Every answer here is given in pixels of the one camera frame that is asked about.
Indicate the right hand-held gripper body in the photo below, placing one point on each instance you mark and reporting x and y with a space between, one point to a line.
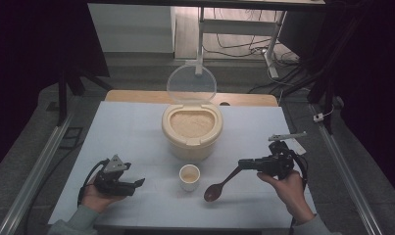
278 163

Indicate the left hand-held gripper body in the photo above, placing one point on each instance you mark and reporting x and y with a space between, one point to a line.
111 187

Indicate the brown wooden spoon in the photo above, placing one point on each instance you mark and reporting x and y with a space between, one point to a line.
214 193

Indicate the white cup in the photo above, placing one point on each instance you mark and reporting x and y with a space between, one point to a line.
189 185

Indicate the beige rice container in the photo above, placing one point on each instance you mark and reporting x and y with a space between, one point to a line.
191 148

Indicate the person's left hand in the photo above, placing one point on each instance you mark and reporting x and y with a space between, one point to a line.
93 199

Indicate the person's right hand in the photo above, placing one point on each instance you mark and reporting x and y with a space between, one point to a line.
291 196

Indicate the white paper label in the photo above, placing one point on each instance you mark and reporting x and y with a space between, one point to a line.
299 148

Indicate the white table sheet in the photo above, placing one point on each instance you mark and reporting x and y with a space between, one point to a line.
136 130

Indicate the small white box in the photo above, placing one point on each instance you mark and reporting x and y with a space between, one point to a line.
318 117

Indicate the wooden table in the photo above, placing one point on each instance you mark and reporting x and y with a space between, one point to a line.
136 96

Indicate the black metal stand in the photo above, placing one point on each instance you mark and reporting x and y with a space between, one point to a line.
329 98
62 98

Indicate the clear container lid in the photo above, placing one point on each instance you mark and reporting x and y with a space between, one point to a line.
191 81

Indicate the white cabinet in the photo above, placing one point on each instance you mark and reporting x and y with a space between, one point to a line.
133 29

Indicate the black floor frame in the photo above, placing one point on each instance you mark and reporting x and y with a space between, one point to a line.
71 138

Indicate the aluminium rail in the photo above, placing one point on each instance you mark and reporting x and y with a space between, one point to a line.
38 173
345 169

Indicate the white desk frame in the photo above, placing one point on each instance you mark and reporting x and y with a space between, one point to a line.
237 27

